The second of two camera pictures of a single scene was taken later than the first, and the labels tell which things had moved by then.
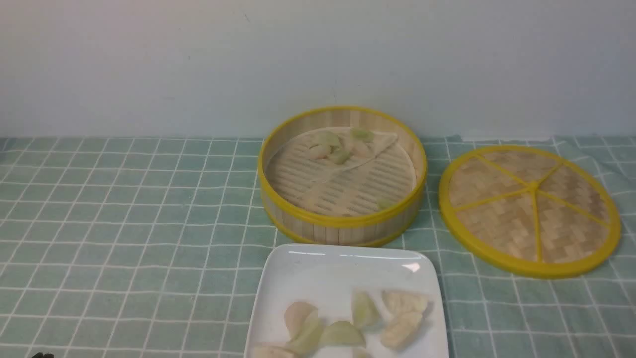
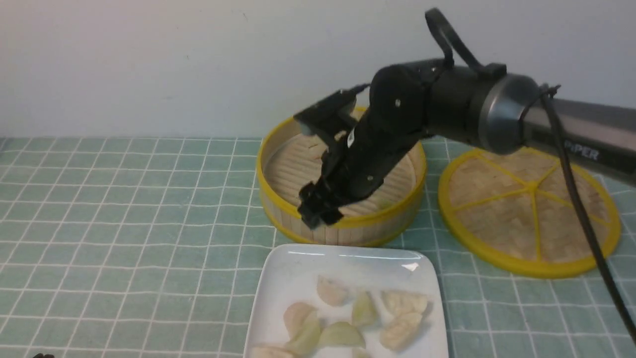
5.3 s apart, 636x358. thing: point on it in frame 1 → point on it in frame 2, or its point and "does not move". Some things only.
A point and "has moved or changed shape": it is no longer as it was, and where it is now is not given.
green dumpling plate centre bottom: (342, 333) does not move
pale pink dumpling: (358, 152) has moved or changed shape
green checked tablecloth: (142, 247) does not move
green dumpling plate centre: (365, 311) does not move
